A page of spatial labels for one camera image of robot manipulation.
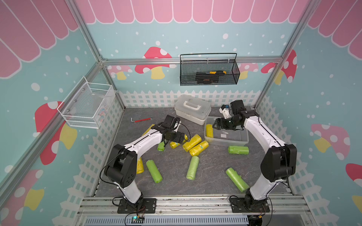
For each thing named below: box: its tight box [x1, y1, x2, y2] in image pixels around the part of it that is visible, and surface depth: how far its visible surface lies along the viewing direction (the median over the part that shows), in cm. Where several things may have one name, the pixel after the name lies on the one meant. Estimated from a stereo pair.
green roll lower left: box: [146, 159, 163, 184], surface depth 85 cm
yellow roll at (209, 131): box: [205, 123, 214, 138], surface depth 101 cm
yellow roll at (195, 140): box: [182, 134, 203, 153], surface depth 96 cm
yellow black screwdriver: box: [205, 70, 227, 75], surface depth 93 cm
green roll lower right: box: [225, 167, 250, 193], surface depth 83 cm
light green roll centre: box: [186, 155, 200, 181], surface depth 87 cm
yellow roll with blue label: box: [189, 140, 209, 157], surface depth 94 cm
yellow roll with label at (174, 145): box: [169, 141, 181, 150], surface depth 96 cm
